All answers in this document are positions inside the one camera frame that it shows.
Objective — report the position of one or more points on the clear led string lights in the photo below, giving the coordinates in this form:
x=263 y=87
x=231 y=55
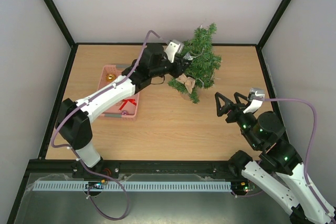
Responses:
x=202 y=67

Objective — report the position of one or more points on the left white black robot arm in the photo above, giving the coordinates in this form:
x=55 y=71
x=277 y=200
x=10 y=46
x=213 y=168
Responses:
x=75 y=118

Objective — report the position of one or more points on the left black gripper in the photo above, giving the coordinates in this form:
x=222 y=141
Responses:
x=179 y=64

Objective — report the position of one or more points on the small green christmas tree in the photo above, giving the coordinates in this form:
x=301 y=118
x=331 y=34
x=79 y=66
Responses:
x=194 y=96

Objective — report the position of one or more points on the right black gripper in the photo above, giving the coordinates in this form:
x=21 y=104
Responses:
x=234 y=111

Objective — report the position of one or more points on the light blue cable duct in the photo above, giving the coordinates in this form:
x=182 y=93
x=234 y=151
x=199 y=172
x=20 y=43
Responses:
x=133 y=186

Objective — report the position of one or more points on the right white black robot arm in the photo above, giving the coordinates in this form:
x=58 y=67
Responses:
x=280 y=172

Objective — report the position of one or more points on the pink plastic basket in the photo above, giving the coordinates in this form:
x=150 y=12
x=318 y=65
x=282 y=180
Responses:
x=114 y=112

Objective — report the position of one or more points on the beige felt ornament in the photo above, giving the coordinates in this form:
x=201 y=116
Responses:
x=188 y=82

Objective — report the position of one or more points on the black frame rail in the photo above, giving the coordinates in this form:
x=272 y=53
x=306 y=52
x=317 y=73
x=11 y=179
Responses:
x=213 y=169

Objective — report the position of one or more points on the red ribbon bow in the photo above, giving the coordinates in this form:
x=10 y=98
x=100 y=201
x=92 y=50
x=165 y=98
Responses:
x=125 y=101

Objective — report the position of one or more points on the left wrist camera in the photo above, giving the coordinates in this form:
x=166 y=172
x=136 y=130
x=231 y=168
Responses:
x=174 y=47

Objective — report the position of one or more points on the silver gift box ornament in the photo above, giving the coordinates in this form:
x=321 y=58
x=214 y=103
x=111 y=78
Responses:
x=187 y=56

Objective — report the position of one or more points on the gold bauble ornament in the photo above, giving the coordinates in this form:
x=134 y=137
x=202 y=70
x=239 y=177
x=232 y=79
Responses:
x=110 y=77

